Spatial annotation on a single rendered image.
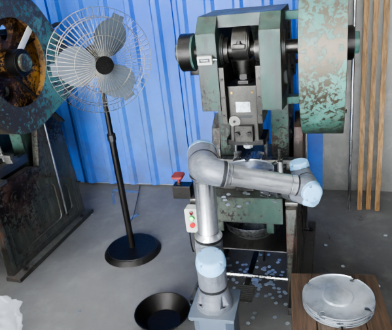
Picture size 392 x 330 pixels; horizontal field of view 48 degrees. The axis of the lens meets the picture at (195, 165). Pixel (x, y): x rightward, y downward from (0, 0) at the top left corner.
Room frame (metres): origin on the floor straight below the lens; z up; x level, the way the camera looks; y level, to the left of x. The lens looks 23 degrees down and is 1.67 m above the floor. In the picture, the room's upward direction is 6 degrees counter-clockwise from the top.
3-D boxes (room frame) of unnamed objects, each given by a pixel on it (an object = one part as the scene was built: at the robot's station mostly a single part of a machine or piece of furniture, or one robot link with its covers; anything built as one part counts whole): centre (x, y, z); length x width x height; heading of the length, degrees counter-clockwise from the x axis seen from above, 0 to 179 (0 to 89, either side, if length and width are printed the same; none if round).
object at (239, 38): (2.18, -0.29, 1.27); 0.21 x 0.12 x 0.34; 162
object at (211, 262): (1.44, -0.02, 0.62); 0.13 x 0.12 x 0.14; 179
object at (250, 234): (2.18, -0.29, 0.36); 0.34 x 0.34 x 0.10
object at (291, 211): (2.23, -0.59, 0.45); 0.92 x 0.12 x 0.90; 162
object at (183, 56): (2.28, -0.06, 1.31); 0.22 x 0.12 x 0.22; 162
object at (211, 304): (1.44, -0.02, 0.50); 0.15 x 0.15 x 0.10
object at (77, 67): (2.92, 0.41, 0.80); 1.24 x 0.65 x 1.59; 162
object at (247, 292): (2.05, -0.25, 0.14); 0.59 x 0.10 x 0.05; 162
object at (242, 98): (2.14, -0.28, 1.04); 0.17 x 0.15 x 0.30; 162
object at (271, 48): (2.32, -0.34, 0.83); 0.79 x 0.43 x 1.34; 162
